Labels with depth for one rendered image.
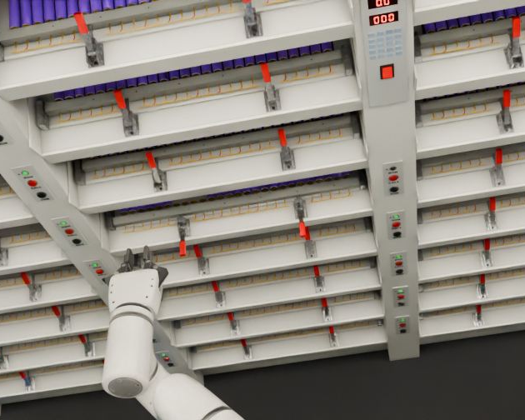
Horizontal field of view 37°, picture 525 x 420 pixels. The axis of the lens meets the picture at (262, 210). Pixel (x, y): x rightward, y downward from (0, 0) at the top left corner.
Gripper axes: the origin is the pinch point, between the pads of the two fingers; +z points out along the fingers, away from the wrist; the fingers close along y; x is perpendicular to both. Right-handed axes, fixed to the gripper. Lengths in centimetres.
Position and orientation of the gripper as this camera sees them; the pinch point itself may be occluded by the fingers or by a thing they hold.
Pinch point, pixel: (138, 257)
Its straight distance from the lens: 165.9
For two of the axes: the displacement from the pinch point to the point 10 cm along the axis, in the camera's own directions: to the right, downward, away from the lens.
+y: 9.8, -1.6, -1.0
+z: -0.4, -6.9, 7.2
